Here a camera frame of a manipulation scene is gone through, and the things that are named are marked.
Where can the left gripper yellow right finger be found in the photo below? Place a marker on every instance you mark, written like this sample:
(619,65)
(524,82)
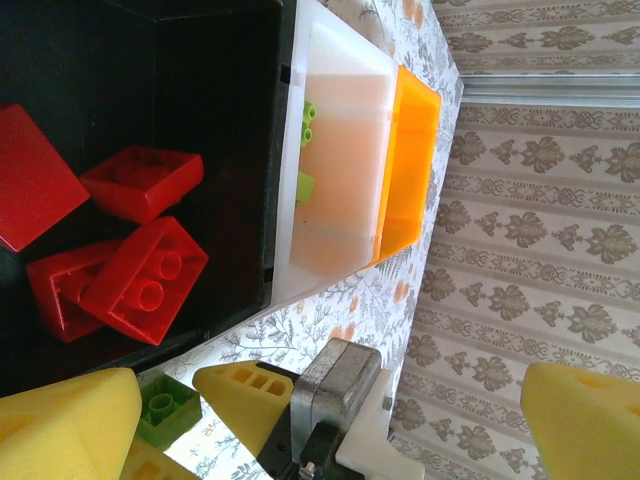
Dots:
(590,430)

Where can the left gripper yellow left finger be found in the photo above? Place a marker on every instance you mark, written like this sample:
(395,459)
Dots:
(60,435)

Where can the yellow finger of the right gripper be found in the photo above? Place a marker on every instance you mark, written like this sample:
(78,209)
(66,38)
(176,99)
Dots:
(145,465)
(235,395)

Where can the green lego brick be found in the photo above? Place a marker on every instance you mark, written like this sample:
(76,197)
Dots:
(309,125)
(170,415)
(304,189)

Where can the red lego brick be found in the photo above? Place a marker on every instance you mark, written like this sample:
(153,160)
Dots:
(150,280)
(145,170)
(35,175)
(50,290)

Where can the white plastic bin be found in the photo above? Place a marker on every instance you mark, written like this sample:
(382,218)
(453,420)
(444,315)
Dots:
(345,150)

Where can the orange plastic bin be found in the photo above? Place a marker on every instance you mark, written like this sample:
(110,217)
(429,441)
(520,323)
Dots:
(410,175)

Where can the black plastic bin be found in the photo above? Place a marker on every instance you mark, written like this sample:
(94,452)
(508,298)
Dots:
(210,100)

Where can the floral table cover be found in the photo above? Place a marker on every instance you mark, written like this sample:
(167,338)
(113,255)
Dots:
(320,325)

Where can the aluminum frame post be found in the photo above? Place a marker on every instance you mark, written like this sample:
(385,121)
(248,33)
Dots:
(550,90)

